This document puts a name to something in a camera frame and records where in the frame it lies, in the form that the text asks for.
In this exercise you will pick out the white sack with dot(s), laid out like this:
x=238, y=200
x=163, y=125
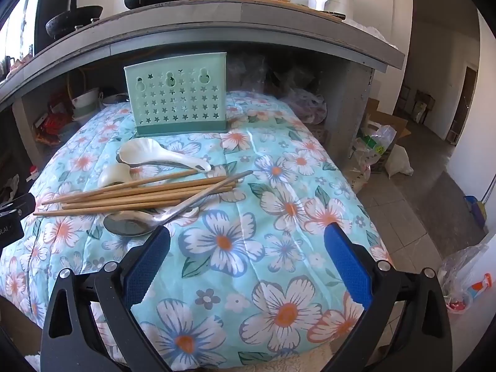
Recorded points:
x=399, y=162

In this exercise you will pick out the dark crumpled plastic bags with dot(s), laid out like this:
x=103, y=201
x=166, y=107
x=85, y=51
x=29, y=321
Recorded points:
x=271, y=73

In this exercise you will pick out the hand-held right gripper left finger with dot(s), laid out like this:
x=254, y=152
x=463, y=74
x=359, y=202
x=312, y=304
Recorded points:
x=147, y=267

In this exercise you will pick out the cardboard box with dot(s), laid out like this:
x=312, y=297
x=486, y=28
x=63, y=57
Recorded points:
x=387, y=120

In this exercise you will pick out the green star-cut utensil holder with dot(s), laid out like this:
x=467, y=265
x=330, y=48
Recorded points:
x=178, y=128

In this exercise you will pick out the wooden door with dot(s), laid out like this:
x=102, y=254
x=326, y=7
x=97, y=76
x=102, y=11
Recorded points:
x=463, y=104

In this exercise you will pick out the black appliance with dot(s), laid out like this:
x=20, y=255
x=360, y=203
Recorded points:
x=50, y=4

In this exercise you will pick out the clear plastic bag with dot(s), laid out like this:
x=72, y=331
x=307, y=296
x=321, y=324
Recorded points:
x=376, y=147
x=457, y=267

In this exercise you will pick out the brown slotted crate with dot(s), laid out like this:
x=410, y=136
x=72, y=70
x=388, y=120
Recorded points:
x=317, y=133

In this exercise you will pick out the pile of wooden chopsticks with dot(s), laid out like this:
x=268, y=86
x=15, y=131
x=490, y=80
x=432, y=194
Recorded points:
x=116, y=201

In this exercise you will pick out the orange blue spray bottle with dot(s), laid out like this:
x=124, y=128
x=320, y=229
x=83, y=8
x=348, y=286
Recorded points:
x=480, y=285

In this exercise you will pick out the white bowl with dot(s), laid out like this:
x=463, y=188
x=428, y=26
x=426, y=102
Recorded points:
x=114, y=100

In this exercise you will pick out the stacked bowls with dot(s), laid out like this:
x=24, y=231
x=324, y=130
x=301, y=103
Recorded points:
x=85, y=102

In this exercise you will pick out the floral teal blanket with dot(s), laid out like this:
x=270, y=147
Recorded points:
x=232, y=279

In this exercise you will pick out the red snack packets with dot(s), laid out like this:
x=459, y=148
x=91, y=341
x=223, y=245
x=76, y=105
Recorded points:
x=54, y=124

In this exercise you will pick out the black wok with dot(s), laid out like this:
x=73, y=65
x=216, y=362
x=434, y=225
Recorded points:
x=73, y=19

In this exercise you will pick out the cream fluffy towel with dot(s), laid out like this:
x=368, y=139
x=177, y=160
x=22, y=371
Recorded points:
x=294, y=364

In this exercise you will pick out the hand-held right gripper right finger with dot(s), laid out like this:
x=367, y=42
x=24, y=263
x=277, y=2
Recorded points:
x=348, y=263

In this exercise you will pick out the large white ceramic spoon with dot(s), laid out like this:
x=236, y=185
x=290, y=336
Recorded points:
x=143, y=151

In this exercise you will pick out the metal spoon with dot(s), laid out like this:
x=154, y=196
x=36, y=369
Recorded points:
x=128, y=224

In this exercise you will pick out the pink plastic bag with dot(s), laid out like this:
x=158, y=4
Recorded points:
x=306, y=104

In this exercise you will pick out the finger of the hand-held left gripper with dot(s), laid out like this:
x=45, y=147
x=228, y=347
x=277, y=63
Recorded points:
x=21, y=205

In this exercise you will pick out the blue dustpan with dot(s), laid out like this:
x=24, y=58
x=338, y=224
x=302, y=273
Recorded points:
x=474, y=211

